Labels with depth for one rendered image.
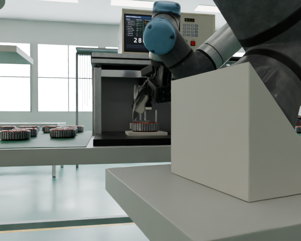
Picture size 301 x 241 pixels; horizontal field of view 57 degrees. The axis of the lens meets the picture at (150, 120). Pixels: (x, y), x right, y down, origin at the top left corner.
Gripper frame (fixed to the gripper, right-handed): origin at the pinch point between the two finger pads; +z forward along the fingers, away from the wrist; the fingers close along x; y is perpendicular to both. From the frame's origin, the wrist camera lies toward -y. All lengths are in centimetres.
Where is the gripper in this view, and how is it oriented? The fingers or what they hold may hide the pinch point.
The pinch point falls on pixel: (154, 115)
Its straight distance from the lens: 92.1
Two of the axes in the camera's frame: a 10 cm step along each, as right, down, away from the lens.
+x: 9.2, -1.4, 3.5
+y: 3.7, 5.0, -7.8
